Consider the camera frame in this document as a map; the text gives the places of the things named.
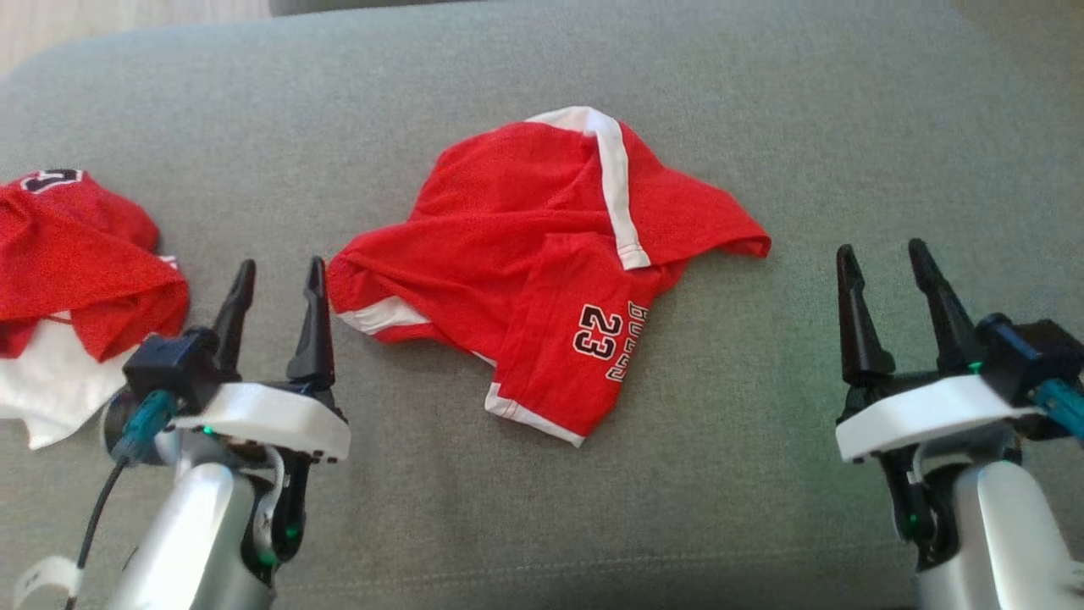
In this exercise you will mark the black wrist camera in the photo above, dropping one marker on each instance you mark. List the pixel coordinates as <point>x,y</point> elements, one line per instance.
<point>1029,352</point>
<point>174,364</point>

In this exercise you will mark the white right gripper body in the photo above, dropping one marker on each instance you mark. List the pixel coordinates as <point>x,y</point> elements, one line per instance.
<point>915,415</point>

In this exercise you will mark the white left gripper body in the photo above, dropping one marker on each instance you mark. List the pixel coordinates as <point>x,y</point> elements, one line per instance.
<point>271,415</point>

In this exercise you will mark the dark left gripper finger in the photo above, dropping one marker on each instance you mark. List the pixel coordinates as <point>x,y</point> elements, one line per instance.
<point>315,339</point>
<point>235,313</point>

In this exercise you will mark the teal left camera connector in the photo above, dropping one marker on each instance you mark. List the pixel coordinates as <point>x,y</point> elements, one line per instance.
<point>144,424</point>

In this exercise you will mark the teal camera connector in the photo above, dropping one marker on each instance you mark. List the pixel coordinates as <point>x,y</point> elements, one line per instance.
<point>1063,407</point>
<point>144,424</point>

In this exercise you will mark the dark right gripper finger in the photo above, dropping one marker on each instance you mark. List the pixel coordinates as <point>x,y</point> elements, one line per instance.
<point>947,322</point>
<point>857,330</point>

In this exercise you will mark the red and white shirt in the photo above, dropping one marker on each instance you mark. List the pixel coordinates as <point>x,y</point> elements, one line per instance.
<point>68,254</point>

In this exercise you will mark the red shorts with number 23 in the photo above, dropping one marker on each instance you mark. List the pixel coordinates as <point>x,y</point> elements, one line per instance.
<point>542,254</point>

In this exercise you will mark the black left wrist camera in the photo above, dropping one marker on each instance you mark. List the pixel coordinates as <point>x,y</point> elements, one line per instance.
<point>174,364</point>

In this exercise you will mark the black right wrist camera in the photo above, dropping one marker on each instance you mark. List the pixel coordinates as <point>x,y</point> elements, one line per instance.
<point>1029,352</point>

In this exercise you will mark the grey sofa seat cushion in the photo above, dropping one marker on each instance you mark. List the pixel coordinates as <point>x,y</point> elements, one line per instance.
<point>593,525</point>

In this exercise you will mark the teal right camera connector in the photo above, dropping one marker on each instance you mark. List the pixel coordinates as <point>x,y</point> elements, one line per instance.
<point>1063,407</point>

